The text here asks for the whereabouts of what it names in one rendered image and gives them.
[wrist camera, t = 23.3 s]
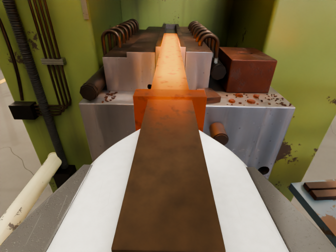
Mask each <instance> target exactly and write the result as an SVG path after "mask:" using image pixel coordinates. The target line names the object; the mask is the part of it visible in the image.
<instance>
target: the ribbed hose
mask: <svg viewBox="0 0 336 252"><path fill-rule="evenodd" d="M2 2H3V5H4V8H5V11H6V13H7V16H8V17H7V18H8V19H9V21H10V22H9V23H10V24H11V25H10V26H12V27H11V28H12V31H13V33H14V36H15V38H16V39H15V40H16V42H17V43H18V44H17V45H18V47H19V50H20V52H21V56H22V58H23V59H22V60H24V61H23V62H24V64H25V68H26V70H27V74H28V76H29V78H30V82H31V84H32V87H33V91H34V93H35V96H36V99H37V101H38V105H39V108H40V110H41V113H42V116H43V119H44V122H45V124H46V127H47V130H48V133H49V136H50V139H51V141H52V144H53V147H54V149H55V153H56V155H57V157H58V158H59V159H60V160H61V162H62V163H61V165H60V167H59V168H58V170H57V171H56V173H55V174H54V176H53V179H54V181H55V184H56V186H57V189H58V188H59V187H60V186H61V185H62V184H64V183H65V182H66V181H67V180H68V179H69V178H70V177H71V176H72V175H73V174H74V173H75V172H76V171H77V170H76V166H75V165H68V162H67V159H66V156H65V153H64V150H63V147H62V144H61V141H60V138H59V135H58V132H57V128H56V125H55V122H54V119H53V116H50V115H51V114H52V113H49V112H50V111H51V110H48V109H49V108H50V107H49V106H48V102H47V99H46V96H45V92H44V89H43V87H42V83H41V80H40V76H39V74H38V70H37V68H36V66H35V65H36V64H35V62H34V60H33V59H34V58H33V56H32V54H31V53H32V52H31V50H30V47H29V45H28V44H29V43H27V42H28V41H27V38H26V36H25V35H26V34H25V32H24V29H23V28H24V27H23V26H22V24H21V23H22V22H21V19H20V17H19V14H18V13H19V12H18V11H17V9H16V8H17V7H16V6H15V5H16V4H15V1H14V0H2Z"/></svg>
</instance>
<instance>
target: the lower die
mask: <svg viewBox="0 0 336 252"><path fill-rule="evenodd" d="M166 25H176V29H177V34H178V39H179V44H180V51H181V55H182V60H183V65H184V70H185V74H186V79H187V84H188V88H189V90H196V89H203V88H208V87H209V79H210V71H211V63H212V55H213V52H212V51H211V50H210V48H209V47H208V46H207V45H206V44H205V42H203V44H202V46H198V44H199V42H196V38H194V35H192V33H191V31H189V29H188V26H179V24H165V23H164V24H163V25H162V27H157V26H149V27H148V28H147V29H139V31H137V33H135V35H132V37H129V40H126V38H125V42H126V43H124V44H123V43H122V41H121V47H118V45H116V46H115V47H114V48H113V49H112V50H110V51H109V52H108V53H107V54H105V55H104V56H103V57H102V61H103V67H104V74H105V80H106V87H107V91H135V90H136V89H148V88H147V85H148V84H151V85H152V83H153V79H154V75H155V70H156V66H157V62H158V58H159V53H160V49H161V45H162V40H163V36H164V31H165V27H166Z"/></svg>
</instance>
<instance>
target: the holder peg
mask: <svg viewBox="0 0 336 252"><path fill-rule="evenodd" d="M209 132H210V135H211V138H212V139H214V140H216V141H217V142H219V143H220V144H222V145H223V146H224V145H226V144H227V143H228V141H229V137H228V135H227V133H226V130H225V128H224V126H223V124H222V123H220V122H215V123H213V124H211V126H210V127H209Z"/></svg>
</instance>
